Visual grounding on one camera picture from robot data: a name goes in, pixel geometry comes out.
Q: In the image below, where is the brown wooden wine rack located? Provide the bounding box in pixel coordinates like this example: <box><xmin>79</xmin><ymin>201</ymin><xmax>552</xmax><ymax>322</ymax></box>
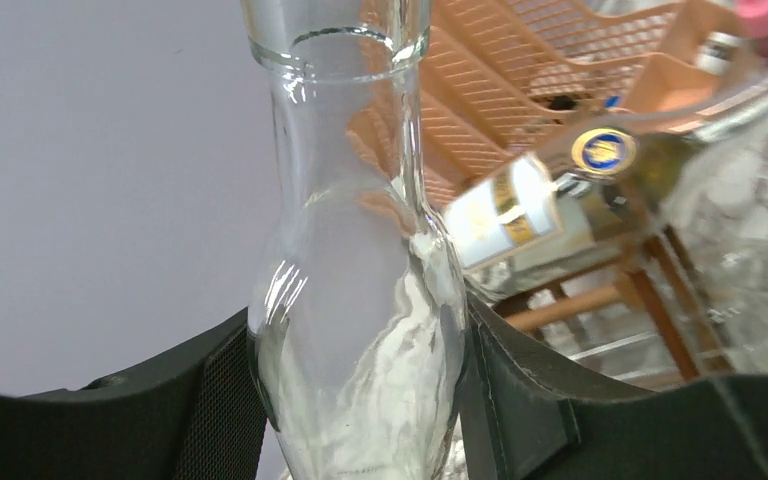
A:
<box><xmin>493</xmin><ymin>225</ymin><xmax>736</xmax><ymax>392</ymax></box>

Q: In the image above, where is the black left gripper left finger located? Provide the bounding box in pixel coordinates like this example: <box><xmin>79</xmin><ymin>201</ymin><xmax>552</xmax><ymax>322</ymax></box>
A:
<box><xmin>0</xmin><ymin>313</ymin><xmax>266</xmax><ymax>479</ymax></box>

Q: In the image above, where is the peach plastic file organizer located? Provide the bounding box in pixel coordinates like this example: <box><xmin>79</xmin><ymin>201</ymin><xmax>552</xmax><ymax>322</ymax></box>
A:
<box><xmin>421</xmin><ymin>1</ymin><xmax>752</xmax><ymax>207</ymax></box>

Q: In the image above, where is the pink capped small bottle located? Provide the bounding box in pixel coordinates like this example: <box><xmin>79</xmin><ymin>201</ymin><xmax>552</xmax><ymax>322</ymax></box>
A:
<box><xmin>693</xmin><ymin>1</ymin><xmax>768</xmax><ymax>78</ymax></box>

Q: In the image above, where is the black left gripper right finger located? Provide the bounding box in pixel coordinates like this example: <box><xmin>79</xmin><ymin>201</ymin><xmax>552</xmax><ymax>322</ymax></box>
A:
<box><xmin>459</xmin><ymin>299</ymin><xmax>768</xmax><ymax>479</ymax></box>

